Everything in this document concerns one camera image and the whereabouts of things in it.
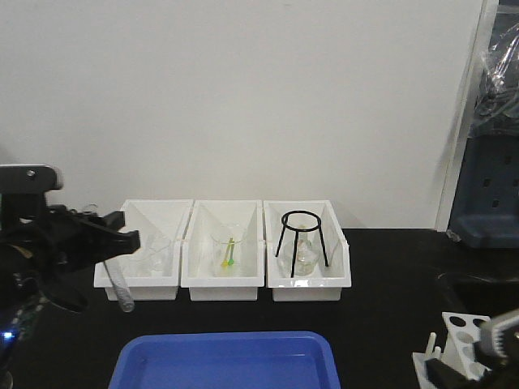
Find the white left storage bin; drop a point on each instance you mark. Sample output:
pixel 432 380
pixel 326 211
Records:
pixel 169 217

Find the black wire tripod stand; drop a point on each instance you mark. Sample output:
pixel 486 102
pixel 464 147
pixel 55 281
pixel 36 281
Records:
pixel 291 219

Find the clear glass test tube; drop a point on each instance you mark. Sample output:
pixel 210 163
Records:
pixel 120 287

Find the black lab sink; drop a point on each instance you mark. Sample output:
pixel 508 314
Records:
pixel 471 294

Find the white test tube rack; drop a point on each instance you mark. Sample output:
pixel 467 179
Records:
pixel 458 353

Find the clear glass dishes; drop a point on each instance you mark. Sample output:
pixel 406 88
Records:
pixel 151 258

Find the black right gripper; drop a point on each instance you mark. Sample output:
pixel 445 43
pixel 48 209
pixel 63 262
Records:
pixel 498 341

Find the yellow green stirring sticks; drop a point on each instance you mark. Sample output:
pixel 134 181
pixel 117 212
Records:
pixel 228 257

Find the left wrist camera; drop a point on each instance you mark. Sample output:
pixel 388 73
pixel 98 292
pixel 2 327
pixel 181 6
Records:
pixel 27 179

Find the blue plastic tray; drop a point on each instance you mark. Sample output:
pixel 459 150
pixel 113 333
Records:
pixel 258 359

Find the clear beaker in bin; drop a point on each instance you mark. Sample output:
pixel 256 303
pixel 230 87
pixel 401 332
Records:
pixel 220 238

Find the clear glass flask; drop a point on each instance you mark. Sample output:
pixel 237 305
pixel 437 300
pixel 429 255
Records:
pixel 297 256

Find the white storage bin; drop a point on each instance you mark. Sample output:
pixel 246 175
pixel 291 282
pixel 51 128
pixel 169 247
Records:
pixel 197 276
pixel 325 283
pixel 169 217

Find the white right storage bin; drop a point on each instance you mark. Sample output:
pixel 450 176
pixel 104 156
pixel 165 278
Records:
pixel 325 283

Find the clear plastic bag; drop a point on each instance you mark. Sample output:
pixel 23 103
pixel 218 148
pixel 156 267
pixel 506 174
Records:
pixel 496 107

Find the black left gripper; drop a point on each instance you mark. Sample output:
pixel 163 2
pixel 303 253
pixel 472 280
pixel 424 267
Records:
pixel 36 255

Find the clear glass beaker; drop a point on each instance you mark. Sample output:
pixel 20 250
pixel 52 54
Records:
pixel 6 382

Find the grey pegboard drying rack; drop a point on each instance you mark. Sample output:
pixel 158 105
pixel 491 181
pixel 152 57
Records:
pixel 484 214

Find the white middle storage bin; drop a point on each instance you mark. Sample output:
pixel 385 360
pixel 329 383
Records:
pixel 197 276

